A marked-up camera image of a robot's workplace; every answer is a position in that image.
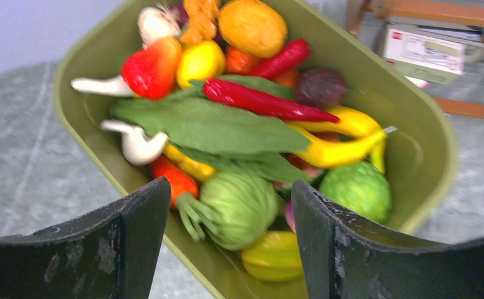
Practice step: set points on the long red chili toy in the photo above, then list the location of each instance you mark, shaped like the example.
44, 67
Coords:
262, 103

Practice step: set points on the orange ginger root toy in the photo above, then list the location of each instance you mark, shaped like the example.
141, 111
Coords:
201, 24

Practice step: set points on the yellow lemon toy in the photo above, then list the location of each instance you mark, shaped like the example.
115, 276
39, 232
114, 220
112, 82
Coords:
200, 62

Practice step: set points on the yellow banana pepper toy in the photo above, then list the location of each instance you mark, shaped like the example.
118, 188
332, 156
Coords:
355, 137

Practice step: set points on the dark red beet toy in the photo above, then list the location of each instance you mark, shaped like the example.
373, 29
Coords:
320, 87

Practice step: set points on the small white green box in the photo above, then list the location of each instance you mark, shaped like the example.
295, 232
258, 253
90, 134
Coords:
427, 56

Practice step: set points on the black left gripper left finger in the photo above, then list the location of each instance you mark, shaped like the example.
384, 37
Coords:
110, 252

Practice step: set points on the white garlic bulb toy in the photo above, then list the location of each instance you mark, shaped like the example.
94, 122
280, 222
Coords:
157, 22

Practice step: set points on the small green lime toy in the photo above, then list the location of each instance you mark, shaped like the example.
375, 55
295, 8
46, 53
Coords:
360, 187

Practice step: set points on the olive green plastic bin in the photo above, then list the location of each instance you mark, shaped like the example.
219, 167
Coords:
421, 155

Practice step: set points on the orange carrot toy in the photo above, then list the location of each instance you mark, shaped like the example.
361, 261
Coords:
180, 182

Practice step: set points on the purple onion toy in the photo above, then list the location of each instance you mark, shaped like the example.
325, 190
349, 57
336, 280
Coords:
289, 217

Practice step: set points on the white mushroom toy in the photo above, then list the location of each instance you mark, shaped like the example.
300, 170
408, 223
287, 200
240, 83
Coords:
115, 86
137, 148

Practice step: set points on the short red chili toy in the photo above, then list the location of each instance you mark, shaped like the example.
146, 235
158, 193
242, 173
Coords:
289, 57

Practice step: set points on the green leafy vegetable toy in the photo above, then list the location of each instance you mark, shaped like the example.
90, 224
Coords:
233, 209

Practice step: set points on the flat green leaf toy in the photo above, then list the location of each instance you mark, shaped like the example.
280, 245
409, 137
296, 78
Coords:
226, 138

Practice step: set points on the yellow starfruit toy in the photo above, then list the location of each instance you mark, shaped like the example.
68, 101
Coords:
274, 257

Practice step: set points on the red pepper toy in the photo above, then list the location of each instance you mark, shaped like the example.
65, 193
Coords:
151, 72

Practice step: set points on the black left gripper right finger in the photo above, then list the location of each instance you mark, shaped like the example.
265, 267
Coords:
345, 255

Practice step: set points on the yellow potato toy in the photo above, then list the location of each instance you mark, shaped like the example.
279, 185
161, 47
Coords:
253, 27

